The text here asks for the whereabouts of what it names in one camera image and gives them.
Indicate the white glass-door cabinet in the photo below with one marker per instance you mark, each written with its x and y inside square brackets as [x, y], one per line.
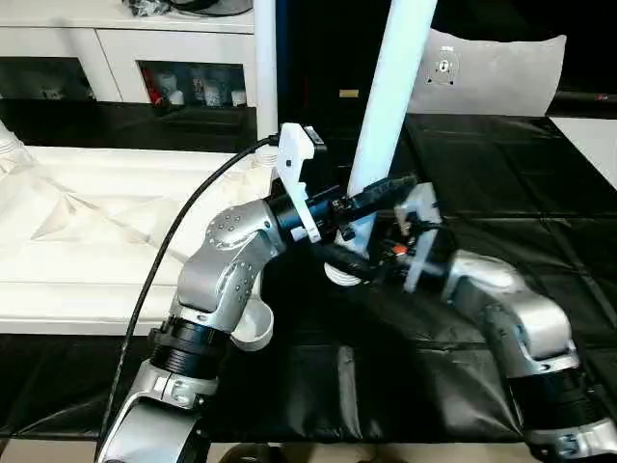
[96, 48]

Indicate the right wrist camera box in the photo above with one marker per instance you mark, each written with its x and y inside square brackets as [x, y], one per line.
[422, 222]

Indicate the white plastic table top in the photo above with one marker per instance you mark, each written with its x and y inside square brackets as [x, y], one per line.
[77, 231]

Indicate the white flat board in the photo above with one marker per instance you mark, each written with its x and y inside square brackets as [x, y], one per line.
[593, 145]

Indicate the grey cushion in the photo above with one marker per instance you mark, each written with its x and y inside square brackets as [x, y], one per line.
[492, 77]

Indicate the black sofa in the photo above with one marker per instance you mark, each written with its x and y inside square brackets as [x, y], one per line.
[318, 48]

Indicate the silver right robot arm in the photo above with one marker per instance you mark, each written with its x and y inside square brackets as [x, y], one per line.
[511, 318]

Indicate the black work mat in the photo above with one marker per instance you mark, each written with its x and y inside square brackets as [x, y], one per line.
[482, 193]

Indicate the small tan label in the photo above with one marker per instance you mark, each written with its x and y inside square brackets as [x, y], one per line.
[348, 94]

